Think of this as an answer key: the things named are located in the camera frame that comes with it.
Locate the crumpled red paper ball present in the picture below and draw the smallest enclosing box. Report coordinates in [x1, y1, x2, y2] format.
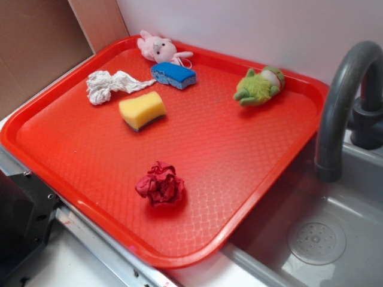
[135, 161, 185, 207]

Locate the grey toy sink basin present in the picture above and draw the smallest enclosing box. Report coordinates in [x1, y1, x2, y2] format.
[221, 125, 383, 287]

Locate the round sink drain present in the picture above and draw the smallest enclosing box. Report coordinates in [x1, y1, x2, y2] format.
[287, 216, 346, 265]

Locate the pink plush bunny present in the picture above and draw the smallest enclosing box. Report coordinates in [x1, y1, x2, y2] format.
[137, 30, 194, 66]

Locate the grey curved faucet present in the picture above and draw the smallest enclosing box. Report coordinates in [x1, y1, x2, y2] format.
[315, 41, 382, 182]

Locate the yellow sponge with dark base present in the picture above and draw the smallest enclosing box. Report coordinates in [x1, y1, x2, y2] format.
[118, 91, 167, 132]

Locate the crumpled white paper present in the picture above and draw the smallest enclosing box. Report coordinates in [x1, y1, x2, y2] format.
[86, 71, 156, 105]

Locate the blue sponge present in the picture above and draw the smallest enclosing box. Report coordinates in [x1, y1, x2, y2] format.
[151, 62, 197, 90]

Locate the green plush frog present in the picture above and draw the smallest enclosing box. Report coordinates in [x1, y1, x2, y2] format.
[233, 66, 285, 107]

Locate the red plastic tray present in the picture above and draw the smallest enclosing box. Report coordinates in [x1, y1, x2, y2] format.
[1, 36, 328, 268]

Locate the brown cardboard panel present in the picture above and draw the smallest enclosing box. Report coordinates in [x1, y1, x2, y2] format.
[1, 1, 129, 118]

